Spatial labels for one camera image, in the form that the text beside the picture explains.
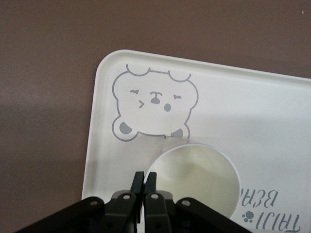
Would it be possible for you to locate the white tray with bear print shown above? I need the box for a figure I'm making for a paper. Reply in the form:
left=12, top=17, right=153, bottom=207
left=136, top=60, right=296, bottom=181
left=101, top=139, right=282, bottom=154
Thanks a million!
left=82, top=49, right=311, bottom=233

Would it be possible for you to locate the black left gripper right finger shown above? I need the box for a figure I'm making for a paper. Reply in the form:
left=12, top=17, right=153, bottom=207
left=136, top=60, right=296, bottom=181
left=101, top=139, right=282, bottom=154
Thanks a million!
left=144, top=171, right=243, bottom=233

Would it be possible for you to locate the white plastic cup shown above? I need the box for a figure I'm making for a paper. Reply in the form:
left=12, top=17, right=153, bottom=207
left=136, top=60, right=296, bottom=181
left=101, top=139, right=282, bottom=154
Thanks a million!
left=143, top=137, right=241, bottom=218

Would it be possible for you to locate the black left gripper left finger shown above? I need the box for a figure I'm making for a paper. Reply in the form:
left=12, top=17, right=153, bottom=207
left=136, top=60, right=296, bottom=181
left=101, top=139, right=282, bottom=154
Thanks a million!
left=17, top=171, right=144, bottom=233

